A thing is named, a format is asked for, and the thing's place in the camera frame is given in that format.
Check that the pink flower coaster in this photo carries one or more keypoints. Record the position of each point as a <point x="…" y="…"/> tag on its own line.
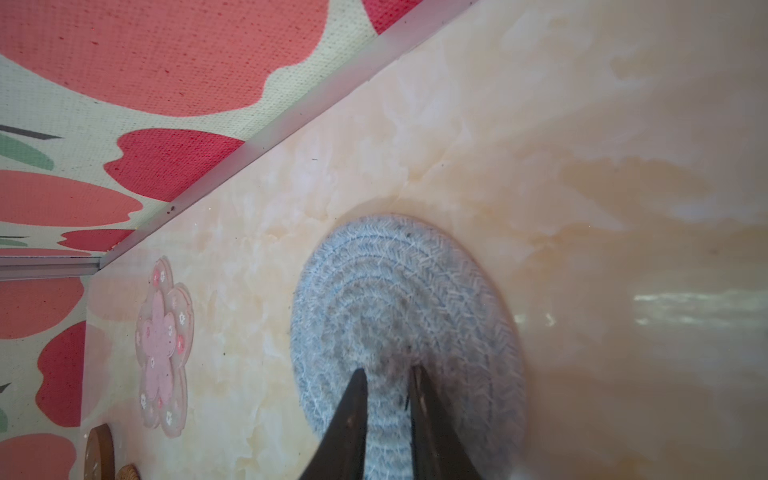
<point x="163" y="342"/>

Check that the brown wooden round coaster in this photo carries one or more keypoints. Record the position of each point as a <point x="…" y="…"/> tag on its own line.
<point x="99" y="458"/>

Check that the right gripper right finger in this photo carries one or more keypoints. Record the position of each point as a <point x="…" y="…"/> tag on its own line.
<point x="437" y="452"/>

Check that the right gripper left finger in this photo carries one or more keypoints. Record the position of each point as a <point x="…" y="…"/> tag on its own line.
<point x="341" y="452"/>

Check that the woven rattan round coaster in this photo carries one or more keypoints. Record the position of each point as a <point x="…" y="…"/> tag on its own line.
<point x="128" y="472"/>

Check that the grey woven round coaster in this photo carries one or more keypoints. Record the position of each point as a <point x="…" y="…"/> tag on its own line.
<point x="384" y="293"/>

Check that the left corner aluminium post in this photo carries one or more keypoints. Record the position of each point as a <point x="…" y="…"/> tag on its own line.
<point x="34" y="268"/>

